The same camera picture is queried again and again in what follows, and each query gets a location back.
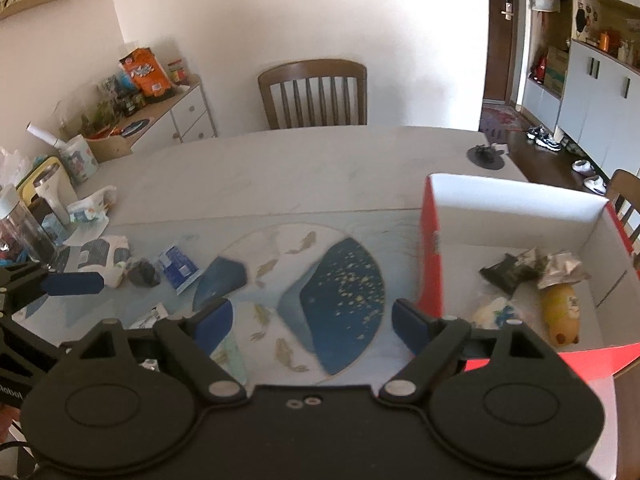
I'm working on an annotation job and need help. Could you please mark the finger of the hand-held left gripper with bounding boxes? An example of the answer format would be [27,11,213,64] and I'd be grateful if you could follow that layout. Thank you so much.
[0,261,106,311]

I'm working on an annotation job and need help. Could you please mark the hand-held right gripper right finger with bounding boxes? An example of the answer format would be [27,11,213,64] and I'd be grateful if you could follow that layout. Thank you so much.
[378,298,562,406]

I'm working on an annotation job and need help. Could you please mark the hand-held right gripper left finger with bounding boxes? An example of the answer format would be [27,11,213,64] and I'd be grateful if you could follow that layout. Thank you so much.
[75,297,249,407]

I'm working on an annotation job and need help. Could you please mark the pale green packet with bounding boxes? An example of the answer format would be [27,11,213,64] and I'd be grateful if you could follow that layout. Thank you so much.
[210,335,248,386]

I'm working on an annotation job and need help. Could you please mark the white navy bag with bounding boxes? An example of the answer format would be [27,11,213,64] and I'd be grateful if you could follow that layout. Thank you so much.
[77,234,132,288]

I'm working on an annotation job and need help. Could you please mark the white printed torn wrapper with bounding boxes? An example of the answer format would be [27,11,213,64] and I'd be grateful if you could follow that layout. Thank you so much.
[131,302,171,330]

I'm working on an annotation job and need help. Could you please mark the blue white packet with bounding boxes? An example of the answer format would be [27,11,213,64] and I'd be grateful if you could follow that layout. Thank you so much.
[156,245,201,295]

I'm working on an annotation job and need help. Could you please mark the clear bag of yellow snack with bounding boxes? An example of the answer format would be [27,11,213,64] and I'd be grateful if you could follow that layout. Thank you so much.
[470,296,523,331]

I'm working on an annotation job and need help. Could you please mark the black green wrapper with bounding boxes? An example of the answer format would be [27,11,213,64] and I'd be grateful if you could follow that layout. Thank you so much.
[480,252,548,295]

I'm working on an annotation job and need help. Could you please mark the red cardboard box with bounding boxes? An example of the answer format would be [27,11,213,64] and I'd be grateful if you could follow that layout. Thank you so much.
[416,172,640,386]

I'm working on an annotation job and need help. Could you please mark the yellow bottle-shaped snack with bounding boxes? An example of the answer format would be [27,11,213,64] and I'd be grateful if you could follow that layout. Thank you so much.
[540,282,582,346]

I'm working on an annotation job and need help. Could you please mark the silver brown wrapper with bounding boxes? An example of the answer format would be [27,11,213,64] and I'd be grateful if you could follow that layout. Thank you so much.
[537,250,588,288]

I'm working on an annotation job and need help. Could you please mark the white marble desktop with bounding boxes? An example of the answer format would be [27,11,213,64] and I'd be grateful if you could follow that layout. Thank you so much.
[0,125,621,480]

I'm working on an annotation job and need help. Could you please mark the glass bottle with white lid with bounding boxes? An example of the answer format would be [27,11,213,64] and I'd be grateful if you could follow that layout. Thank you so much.
[0,185,58,268]

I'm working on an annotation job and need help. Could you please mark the white crumpled tissue pack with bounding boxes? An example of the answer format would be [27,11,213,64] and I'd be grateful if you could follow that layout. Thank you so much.
[67,186,118,224]

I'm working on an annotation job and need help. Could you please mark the clear fish print table mat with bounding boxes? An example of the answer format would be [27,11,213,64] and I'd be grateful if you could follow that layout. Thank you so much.
[20,207,431,386]

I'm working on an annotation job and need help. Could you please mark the white yellow handheld appliance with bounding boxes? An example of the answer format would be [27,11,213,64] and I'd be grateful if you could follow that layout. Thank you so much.
[17,156,76,226]

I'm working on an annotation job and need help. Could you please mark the white plastic bag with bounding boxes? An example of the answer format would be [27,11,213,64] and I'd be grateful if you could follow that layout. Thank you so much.
[0,147,31,186]

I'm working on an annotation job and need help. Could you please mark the small brown cardboard box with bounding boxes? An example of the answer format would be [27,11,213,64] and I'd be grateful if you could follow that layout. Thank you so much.
[85,130,133,162]

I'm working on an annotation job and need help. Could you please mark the white paper roll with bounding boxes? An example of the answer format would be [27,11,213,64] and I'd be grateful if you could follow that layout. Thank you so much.
[26,122,68,150]

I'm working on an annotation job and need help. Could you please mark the black round desk ornament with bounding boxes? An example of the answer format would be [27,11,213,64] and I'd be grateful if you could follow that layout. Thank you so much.
[466,144,506,171]

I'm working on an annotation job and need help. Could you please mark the white sideboard cabinet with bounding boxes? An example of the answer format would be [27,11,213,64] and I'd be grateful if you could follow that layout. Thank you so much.
[60,75,218,163]

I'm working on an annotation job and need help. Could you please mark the orange snack bag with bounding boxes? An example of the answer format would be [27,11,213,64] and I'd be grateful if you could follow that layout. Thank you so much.
[119,47,176,103]

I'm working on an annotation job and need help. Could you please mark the black white sneakers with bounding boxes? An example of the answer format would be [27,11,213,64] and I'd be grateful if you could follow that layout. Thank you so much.
[526,126,563,151]

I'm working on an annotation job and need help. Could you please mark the red lid jar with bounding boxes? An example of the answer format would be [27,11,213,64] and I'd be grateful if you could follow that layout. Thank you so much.
[167,59,190,86]

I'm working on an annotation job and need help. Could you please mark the brown wooden chair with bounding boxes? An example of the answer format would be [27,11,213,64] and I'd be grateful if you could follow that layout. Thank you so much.
[258,59,368,131]
[605,169,640,256]

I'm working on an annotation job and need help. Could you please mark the dark brown door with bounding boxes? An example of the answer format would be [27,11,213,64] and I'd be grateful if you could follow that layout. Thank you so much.
[482,0,531,108]

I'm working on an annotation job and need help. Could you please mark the printed cardboard carton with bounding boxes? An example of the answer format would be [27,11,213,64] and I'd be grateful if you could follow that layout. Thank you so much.
[545,46,571,98]

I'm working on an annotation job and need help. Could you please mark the black cable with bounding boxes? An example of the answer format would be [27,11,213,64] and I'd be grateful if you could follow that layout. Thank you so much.
[0,440,31,480]

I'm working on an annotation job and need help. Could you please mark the wooden wall shelf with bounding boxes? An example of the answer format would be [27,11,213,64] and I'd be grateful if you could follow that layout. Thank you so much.
[0,0,93,21]

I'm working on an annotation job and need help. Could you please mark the white wood wall cabinet unit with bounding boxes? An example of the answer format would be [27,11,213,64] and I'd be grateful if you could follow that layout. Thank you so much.
[520,0,640,186]

